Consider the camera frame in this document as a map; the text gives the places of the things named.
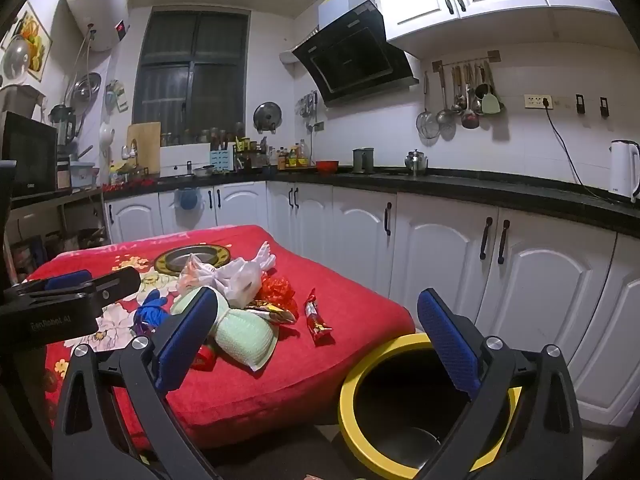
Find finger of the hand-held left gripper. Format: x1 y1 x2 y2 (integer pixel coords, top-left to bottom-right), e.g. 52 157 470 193
15 270 93 295
0 266 142 318

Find white cabinets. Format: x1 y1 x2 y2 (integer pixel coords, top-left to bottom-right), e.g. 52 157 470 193
374 0 618 58
104 180 640 428

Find black blender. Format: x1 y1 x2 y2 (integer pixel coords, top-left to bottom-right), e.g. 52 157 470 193
49 104 77 149

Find small red wrapper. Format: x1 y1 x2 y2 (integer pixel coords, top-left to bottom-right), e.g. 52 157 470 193
192 344 217 372

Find clear plastic container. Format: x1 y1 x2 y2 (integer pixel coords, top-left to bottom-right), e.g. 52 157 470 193
69 161 99 189

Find white electric kettle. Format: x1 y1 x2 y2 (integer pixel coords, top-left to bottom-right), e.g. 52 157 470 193
608 139 640 204

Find blue hanging bag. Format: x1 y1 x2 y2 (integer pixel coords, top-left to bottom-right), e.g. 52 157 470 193
175 187 201 212

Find yellow-rimmed black trash bin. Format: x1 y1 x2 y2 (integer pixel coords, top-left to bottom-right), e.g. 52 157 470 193
338 332 523 478

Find fruit wall picture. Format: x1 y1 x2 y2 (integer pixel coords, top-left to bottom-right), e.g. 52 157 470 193
0 2 53 81

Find black microwave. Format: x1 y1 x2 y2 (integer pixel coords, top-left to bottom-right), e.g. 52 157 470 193
0 111 58 198

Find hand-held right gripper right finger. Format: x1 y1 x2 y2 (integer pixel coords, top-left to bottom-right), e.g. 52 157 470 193
416 287 586 480

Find steel teapot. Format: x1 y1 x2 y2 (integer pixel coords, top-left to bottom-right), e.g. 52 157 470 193
404 149 429 177

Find dark pan lid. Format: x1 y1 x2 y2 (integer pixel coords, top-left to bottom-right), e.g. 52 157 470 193
252 101 282 135

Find red snack wrapper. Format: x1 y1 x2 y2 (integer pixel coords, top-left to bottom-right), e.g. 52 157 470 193
304 288 334 347

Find red plastic mesh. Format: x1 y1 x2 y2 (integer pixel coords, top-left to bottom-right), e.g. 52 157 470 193
260 276 297 312

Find red ladle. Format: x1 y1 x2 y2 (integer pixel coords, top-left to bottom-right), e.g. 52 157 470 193
461 65 481 130

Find white water heater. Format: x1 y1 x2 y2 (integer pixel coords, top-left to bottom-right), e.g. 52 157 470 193
64 0 128 52

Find black power cable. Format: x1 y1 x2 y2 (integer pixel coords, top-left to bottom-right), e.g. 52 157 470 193
544 104 626 204

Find metal utensil rail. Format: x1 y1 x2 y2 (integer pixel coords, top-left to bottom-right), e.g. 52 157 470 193
431 50 501 72

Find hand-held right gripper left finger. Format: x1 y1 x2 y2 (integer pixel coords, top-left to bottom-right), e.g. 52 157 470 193
51 286 222 480

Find grey metal canister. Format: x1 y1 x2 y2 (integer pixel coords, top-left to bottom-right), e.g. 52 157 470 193
352 147 376 174

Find glass pot lid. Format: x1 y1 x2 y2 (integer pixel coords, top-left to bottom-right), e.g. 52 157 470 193
1 35 34 81

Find white upper cabinets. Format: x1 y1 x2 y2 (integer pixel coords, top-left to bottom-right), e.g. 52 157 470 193
374 0 618 58

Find black range hood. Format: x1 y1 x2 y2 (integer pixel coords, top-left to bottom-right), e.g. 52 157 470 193
291 0 420 107

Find white lower cabinets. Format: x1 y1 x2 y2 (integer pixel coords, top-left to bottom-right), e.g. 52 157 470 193
104 180 640 428

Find black kitchen countertop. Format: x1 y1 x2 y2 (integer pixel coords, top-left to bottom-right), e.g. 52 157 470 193
102 165 640 237

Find hanging wall rack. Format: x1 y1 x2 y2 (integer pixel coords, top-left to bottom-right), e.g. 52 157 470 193
297 91 321 119

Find dark window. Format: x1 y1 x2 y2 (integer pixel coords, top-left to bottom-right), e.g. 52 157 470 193
132 7 250 147

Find black spice rack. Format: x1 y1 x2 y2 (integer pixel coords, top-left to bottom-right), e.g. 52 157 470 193
234 137 266 171

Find blue utensil holder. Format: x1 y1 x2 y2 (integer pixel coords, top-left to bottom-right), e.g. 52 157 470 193
210 149 235 174

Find metal skimmer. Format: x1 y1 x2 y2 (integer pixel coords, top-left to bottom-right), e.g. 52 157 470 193
436 65 457 128

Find white sink splash guard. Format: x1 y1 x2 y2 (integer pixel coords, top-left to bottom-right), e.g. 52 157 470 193
159 142 212 179

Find round gold-rimmed metal tray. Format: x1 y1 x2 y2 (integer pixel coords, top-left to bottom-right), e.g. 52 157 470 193
154 245 232 275

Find small red fruits pile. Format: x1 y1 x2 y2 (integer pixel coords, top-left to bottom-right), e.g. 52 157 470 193
102 177 161 192

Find light green spatula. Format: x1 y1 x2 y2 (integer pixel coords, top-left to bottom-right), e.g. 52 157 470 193
481 62 505 115

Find wooden shelf unit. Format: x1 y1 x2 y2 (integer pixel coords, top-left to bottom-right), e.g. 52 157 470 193
10 187 109 281

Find red floral blanket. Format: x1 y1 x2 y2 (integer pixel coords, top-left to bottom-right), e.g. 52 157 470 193
27 225 418 451

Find steel pot lid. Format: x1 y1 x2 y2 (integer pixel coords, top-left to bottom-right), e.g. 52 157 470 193
70 72 103 107

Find mesh strainer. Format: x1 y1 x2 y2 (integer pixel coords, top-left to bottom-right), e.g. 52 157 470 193
416 72 441 140

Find wooden cutting board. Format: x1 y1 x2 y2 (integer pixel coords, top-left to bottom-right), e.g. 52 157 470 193
126 121 162 171

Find white plastic bag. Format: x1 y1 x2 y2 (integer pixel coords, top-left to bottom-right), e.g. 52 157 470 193
177 255 263 309

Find grey box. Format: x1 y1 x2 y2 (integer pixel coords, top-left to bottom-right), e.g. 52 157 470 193
0 85 46 121

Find group of condiment bottles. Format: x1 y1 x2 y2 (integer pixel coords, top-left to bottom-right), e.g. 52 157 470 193
276 140 311 170

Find hanging wall organiser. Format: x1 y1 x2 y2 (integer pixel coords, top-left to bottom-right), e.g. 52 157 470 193
104 80 130 111

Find blue glove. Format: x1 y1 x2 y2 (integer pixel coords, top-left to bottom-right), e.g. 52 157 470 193
134 289 172 332

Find white hanging paddle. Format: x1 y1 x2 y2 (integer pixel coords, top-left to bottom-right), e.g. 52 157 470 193
99 122 116 161

